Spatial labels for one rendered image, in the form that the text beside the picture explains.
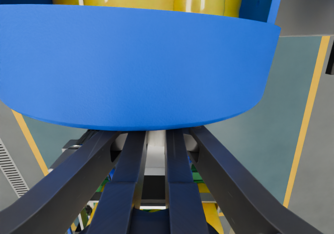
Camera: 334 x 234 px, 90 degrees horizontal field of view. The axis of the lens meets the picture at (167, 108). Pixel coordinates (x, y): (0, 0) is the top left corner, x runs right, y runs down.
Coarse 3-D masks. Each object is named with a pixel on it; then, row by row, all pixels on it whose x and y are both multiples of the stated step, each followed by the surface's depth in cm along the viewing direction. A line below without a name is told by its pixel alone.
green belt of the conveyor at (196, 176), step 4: (192, 164) 59; (192, 168) 56; (192, 172) 55; (196, 172) 55; (192, 176) 55; (196, 176) 55; (200, 176) 55; (104, 180) 54; (108, 180) 54; (196, 180) 55; (200, 180) 56; (100, 188) 56
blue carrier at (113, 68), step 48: (0, 0) 16; (48, 0) 22; (0, 48) 9; (48, 48) 8; (96, 48) 8; (144, 48) 8; (192, 48) 8; (240, 48) 10; (0, 96) 12; (48, 96) 9; (96, 96) 9; (144, 96) 9; (192, 96) 9; (240, 96) 11
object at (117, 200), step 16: (128, 144) 10; (144, 144) 11; (128, 160) 9; (144, 160) 11; (112, 176) 8; (128, 176) 8; (112, 192) 6; (128, 192) 6; (96, 208) 6; (112, 208) 6; (128, 208) 6; (96, 224) 5; (112, 224) 5; (128, 224) 5
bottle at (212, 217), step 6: (198, 186) 54; (204, 186) 54; (204, 192) 52; (204, 204) 48; (210, 204) 48; (204, 210) 46; (210, 210) 46; (216, 210) 48; (210, 216) 45; (216, 216) 46; (210, 222) 43; (216, 222) 44; (216, 228) 42; (222, 228) 44
